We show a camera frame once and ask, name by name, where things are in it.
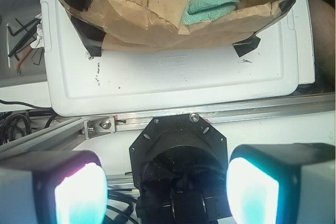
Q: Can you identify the metal corner bracket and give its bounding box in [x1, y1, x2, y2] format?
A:
[83, 116, 116, 140]

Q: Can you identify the brown paper bag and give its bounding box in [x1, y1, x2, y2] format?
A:
[58, 0, 296, 56]

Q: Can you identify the white plastic bin lid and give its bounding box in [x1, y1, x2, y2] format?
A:
[40, 0, 315, 116]

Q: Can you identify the light blue microfiber cloth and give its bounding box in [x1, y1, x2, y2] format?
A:
[180, 0, 240, 25]

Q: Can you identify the crumpled white paper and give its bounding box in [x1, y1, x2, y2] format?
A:
[30, 13, 45, 49]

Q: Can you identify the black cables bundle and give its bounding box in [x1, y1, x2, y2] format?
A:
[0, 99, 57, 146]

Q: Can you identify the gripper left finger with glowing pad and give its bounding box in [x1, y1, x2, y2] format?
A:
[1, 151, 108, 223]

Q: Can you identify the diagonal aluminium extrusion rail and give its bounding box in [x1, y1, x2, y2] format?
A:
[1, 117, 86, 159]

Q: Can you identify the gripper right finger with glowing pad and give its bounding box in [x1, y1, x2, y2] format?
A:
[226, 143, 335, 223]

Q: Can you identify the black hex key set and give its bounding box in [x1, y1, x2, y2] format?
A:
[6, 18, 44, 71]

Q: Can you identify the orange handled hex key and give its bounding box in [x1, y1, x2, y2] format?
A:
[16, 46, 32, 74]

